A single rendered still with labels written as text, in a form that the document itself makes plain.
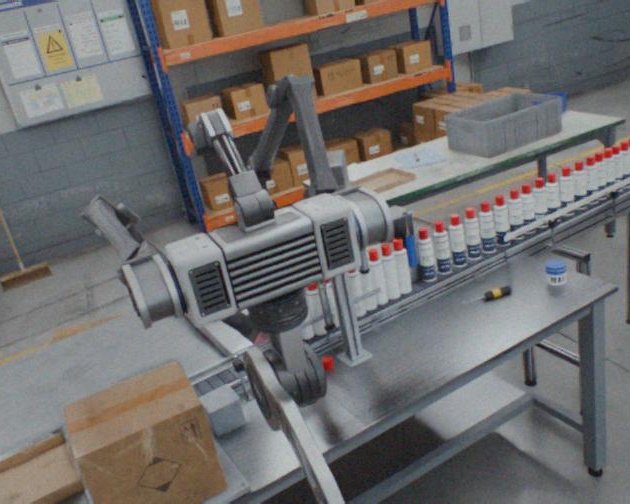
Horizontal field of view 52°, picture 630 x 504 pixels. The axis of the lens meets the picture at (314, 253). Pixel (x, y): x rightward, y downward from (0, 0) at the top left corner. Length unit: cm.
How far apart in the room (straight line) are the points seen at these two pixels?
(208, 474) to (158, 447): 16
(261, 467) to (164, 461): 29
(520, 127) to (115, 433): 311
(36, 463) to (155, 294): 97
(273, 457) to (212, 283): 66
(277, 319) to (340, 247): 21
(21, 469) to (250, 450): 69
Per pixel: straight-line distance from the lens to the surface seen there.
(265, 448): 188
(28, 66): 615
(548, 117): 425
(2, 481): 217
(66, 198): 645
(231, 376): 211
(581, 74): 896
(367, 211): 145
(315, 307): 215
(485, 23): 746
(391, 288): 231
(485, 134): 395
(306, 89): 178
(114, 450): 160
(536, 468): 293
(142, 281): 134
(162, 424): 160
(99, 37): 619
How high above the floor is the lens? 200
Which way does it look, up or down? 23 degrees down
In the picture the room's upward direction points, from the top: 12 degrees counter-clockwise
